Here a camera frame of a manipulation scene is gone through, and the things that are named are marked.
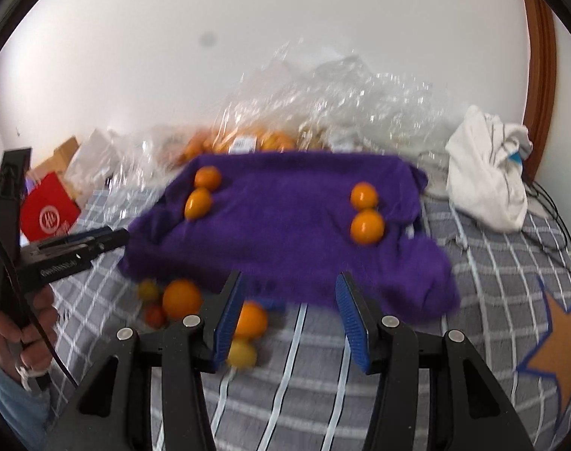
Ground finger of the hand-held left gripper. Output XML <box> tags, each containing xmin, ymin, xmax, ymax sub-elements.
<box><xmin>55</xmin><ymin>226</ymin><xmax>113</xmax><ymax>245</ymax></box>
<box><xmin>81</xmin><ymin>229</ymin><xmax>129</xmax><ymax>260</ymax></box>

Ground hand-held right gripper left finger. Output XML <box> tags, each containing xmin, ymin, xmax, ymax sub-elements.
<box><xmin>45</xmin><ymin>270</ymin><xmax>245</xmax><ymax>451</ymax></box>

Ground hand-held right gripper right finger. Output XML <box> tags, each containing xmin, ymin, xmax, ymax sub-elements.
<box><xmin>335</xmin><ymin>271</ymin><xmax>535</xmax><ymax>451</ymax></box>

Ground orange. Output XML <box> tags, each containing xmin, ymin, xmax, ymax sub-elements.
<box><xmin>350</xmin><ymin>182</ymin><xmax>379</xmax><ymax>210</ymax></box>
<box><xmin>194</xmin><ymin>166</ymin><xmax>223</xmax><ymax>192</ymax></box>
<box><xmin>350</xmin><ymin>210</ymin><xmax>386</xmax><ymax>246</ymax></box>
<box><xmin>184</xmin><ymin>188</ymin><xmax>214</xmax><ymax>221</ymax></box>
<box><xmin>236</xmin><ymin>301</ymin><xmax>270</xmax><ymax>341</ymax></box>
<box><xmin>162</xmin><ymin>279</ymin><xmax>203</xmax><ymax>320</ymax></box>

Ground small yellow fruit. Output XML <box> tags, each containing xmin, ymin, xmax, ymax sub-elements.
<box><xmin>226</xmin><ymin>338</ymin><xmax>259</xmax><ymax>369</ymax></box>

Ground small red fruit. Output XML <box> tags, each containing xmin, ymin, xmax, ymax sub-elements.
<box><xmin>144</xmin><ymin>303</ymin><xmax>168</xmax><ymax>328</ymax></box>

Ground red paper bag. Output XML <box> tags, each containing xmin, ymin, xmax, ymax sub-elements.
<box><xmin>20</xmin><ymin>171</ymin><xmax>82</xmax><ymax>242</ymax></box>

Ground white plastic bag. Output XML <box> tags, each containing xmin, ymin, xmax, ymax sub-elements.
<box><xmin>64</xmin><ymin>128</ymin><xmax>126</xmax><ymax>200</ymax></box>

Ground brown cardboard box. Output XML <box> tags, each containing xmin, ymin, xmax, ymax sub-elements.
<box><xmin>29</xmin><ymin>136</ymin><xmax>80</xmax><ymax>180</ymax></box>

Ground purple towel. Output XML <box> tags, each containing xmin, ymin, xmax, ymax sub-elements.
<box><xmin>118</xmin><ymin>150</ymin><xmax>461</xmax><ymax>325</ymax></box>

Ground grey checked bed sheet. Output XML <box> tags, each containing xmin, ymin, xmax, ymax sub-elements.
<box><xmin>45</xmin><ymin>183</ymin><xmax>571</xmax><ymax>451</ymax></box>

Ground clear plastic bag of oranges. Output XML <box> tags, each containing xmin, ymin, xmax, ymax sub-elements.
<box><xmin>173</xmin><ymin>122</ymin><xmax>300</xmax><ymax>166</ymax></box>

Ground white cloth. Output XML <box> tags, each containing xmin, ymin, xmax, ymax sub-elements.
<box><xmin>445</xmin><ymin>104</ymin><xmax>534</xmax><ymax>232</ymax></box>

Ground crumpled clear plastic bag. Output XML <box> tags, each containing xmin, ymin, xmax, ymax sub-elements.
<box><xmin>210</xmin><ymin>42</ymin><xmax>450</xmax><ymax>160</ymax></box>

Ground black cables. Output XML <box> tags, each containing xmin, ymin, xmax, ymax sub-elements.
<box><xmin>520</xmin><ymin>177</ymin><xmax>571</xmax><ymax>277</ymax></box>

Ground brown wooden door frame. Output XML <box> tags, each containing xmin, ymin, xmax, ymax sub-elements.
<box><xmin>518</xmin><ymin>0</ymin><xmax>559</xmax><ymax>185</ymax></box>

